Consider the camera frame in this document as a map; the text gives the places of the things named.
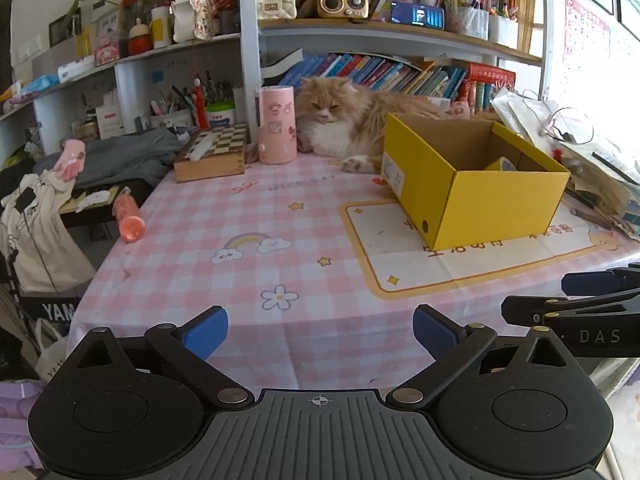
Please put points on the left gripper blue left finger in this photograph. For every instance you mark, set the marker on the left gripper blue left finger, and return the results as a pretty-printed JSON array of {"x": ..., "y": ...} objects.
[{"x": 184, "y": 351}]

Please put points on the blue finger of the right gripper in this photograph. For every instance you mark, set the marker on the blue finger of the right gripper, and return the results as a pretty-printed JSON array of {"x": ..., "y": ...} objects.
[{"x": 594, "y": 283}]

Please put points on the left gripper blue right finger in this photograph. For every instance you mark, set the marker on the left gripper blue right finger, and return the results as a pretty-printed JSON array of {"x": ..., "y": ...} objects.
[{"x": 454, "y": 348}]

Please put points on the yellow tape roll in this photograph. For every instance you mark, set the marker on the yellow tape roll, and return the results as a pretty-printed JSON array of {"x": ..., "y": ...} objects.
[{"x": 501, "y": 164}]

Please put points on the pink bottle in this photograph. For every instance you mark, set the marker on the pink bottle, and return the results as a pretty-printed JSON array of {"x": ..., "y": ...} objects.
[{"x": 128, "y": 216}]

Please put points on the pink checkered tablecloth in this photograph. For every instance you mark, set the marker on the pink checkered tablecloth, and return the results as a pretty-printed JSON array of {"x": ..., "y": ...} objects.
[{"x": 319, "y": 272}]

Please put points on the yellow cardboard box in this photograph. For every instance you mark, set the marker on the yellow cardboard box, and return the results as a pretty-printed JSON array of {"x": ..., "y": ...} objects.
[{"x": 436, "y": 168}]

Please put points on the beige tote bag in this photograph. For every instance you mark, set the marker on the beige tote bag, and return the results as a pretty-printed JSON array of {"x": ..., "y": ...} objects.
[{"x": 33, "y": 236}]

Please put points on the wooden chess box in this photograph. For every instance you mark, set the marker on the wooden chess box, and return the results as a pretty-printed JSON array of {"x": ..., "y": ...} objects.
[{"x": 225, "y": 158}]

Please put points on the grey clothing pile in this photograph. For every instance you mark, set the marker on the grey clothing pile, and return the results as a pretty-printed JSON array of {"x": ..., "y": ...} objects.
[{"x": 147, "y": 156}]

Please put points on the white plastic strip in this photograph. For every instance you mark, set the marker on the white plastic strip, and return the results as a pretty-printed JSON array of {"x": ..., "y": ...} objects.
[{"x": 201, "y": 146}]

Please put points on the pink sticker canister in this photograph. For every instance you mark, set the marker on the pink sticker canister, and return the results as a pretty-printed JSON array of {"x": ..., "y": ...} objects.
[{"x": 276, "y": 122}]

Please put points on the white pen holder cup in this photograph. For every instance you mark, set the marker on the white pen holder cup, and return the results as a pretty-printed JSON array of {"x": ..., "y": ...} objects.
[{"x": 180, "y": 118}]

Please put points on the green lid white jar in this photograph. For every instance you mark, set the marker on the green lid white jar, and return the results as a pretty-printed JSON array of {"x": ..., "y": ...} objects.
[{"x": 220, "y": 114}]

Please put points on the row of books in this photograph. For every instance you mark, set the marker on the row of books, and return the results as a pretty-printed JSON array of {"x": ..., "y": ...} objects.
[{"x": 444, "y": 82}]

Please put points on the red tassel ornament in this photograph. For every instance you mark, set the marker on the red tassel ornament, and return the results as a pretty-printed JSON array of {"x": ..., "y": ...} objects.
[{"x": 199, "y": 100}]

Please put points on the orange fluffy cat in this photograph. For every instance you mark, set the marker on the orange fluffy cat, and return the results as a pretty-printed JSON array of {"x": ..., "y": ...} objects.
[{"x": 338, "y": 119}]

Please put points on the blue box on shelf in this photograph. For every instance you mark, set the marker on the blue box on shelf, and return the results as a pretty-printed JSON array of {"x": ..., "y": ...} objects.
[{"x": 416, "y": 14}]

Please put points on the white shelf unit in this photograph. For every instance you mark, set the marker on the white shelf unit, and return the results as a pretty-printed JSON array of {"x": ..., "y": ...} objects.
[{"x": 238, "y": 51}]

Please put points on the retro wooden radio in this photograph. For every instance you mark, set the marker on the retro wooden radio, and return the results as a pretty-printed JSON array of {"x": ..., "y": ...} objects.
[{"x": 347, "y": 9}]

